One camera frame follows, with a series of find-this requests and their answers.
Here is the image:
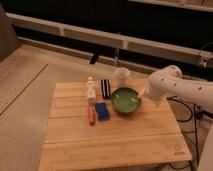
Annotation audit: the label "white plastic cup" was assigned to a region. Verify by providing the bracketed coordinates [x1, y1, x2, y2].
[114, 67, 130, 87]

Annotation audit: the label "green ceramic bowl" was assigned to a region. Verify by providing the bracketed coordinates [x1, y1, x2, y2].
[111, 87, 142, 114]

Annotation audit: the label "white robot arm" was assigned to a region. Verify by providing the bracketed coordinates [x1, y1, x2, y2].
[139, 65, 213, 171]

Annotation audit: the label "black bracket on floor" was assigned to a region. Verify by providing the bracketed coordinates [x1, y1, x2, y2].
[89, 53, 100, 65]

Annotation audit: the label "black cables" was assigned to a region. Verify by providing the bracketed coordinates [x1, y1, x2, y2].
[166, 95, 213, 171]

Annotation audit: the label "black white striped box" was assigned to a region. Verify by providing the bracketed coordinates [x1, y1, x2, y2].
[101, 79, 111, 99]

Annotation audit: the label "orange carrot toy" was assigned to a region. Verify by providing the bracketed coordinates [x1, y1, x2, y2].
[88, 106, 96, 125]

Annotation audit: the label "white metal rail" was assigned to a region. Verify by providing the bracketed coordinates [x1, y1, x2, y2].
[7, 13, 213, 66]

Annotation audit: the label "white small bottle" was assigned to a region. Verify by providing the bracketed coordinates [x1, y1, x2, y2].
[86, 77, 96, 104]

